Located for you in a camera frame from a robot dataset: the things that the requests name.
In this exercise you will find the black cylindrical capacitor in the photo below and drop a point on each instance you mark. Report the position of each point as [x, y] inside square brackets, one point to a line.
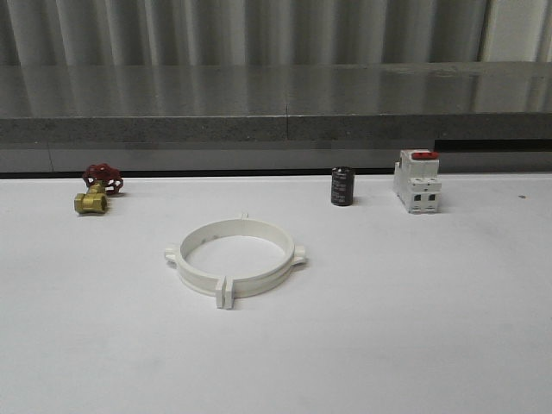
[342, 186]

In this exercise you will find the brass valve red handwheel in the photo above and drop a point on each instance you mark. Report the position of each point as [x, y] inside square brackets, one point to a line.
[102, 181]

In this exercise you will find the grey stone countertop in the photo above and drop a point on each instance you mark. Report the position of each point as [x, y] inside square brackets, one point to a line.
[480, 117]

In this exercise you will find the white circuit breaker red switch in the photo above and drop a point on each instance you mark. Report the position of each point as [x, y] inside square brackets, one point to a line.
[416, 180]

